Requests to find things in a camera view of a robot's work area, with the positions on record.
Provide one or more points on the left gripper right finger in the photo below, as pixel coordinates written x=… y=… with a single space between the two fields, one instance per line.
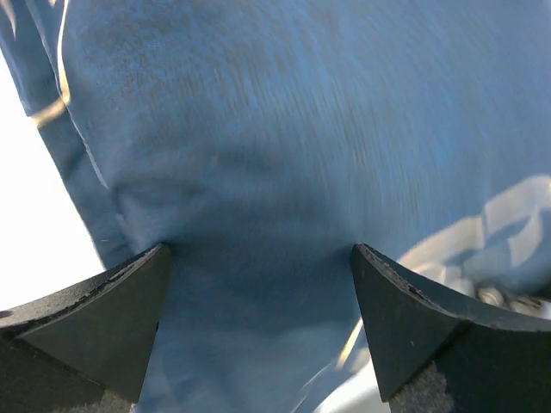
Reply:
x=431 y=344

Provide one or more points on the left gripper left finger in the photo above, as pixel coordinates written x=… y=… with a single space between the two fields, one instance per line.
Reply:
x=89 y=343

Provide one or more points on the blue fish-print pillowcase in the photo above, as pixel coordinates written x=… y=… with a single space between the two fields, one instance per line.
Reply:
x=261 y=140

